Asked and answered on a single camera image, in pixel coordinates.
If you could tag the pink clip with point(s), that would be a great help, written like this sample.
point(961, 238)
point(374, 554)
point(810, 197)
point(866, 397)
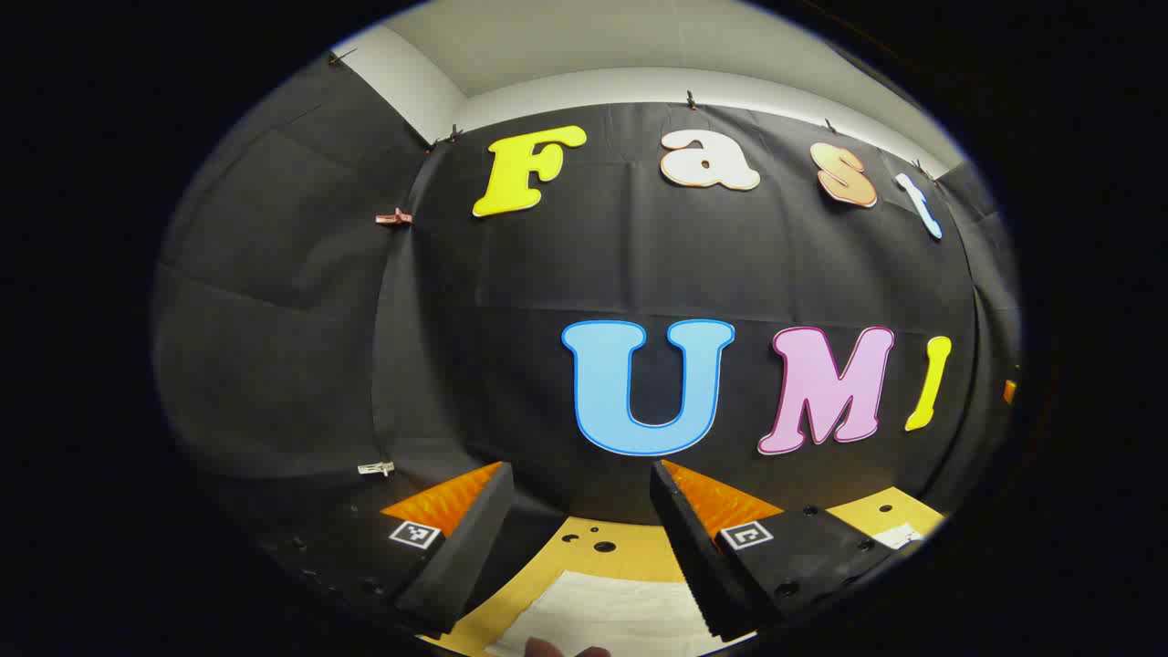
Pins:
point(394, 217)

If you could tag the white jeans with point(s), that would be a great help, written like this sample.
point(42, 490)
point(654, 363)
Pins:
point(602, 611)

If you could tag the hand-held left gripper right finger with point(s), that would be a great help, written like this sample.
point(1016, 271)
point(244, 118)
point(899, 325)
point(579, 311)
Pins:
point(698, 557)

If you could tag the small white clip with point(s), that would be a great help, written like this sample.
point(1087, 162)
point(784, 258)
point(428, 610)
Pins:
point(376, 468)

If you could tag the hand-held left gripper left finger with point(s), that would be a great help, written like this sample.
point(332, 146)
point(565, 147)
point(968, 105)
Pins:
point(474, 538)

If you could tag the white paper label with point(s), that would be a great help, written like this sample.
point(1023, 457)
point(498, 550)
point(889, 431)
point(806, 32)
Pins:
point(899, 536)

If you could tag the black backdrop cloth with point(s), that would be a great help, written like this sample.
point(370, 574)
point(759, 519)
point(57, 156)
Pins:
point(511, 301)

